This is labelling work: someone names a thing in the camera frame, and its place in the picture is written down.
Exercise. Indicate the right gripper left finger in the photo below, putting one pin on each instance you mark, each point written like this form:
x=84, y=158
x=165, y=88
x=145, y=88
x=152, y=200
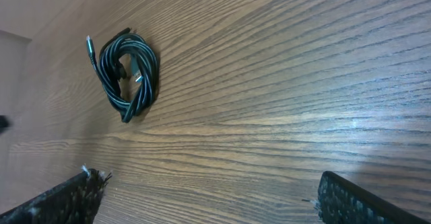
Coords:
x=75, y=201

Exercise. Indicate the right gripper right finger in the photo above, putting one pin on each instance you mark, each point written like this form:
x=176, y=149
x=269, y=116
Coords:
x=340, y=201

